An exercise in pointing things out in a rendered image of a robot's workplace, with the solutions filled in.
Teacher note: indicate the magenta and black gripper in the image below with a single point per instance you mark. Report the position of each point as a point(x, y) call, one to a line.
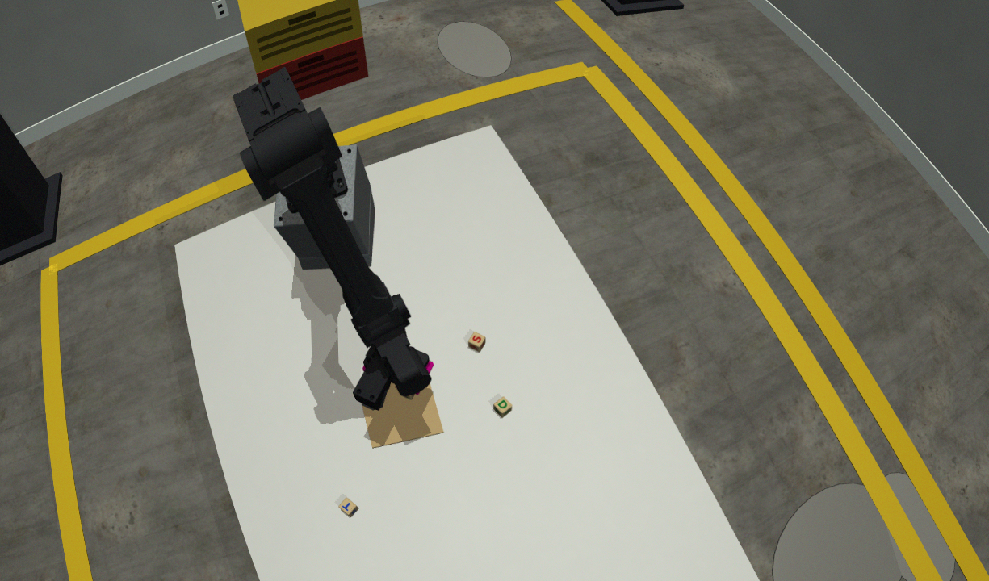
point(424, 357)

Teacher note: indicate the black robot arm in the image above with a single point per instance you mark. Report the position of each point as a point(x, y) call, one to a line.
point(287, 156)

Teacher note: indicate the tan flat mat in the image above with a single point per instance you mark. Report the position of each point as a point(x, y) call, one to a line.
point(401, 419)

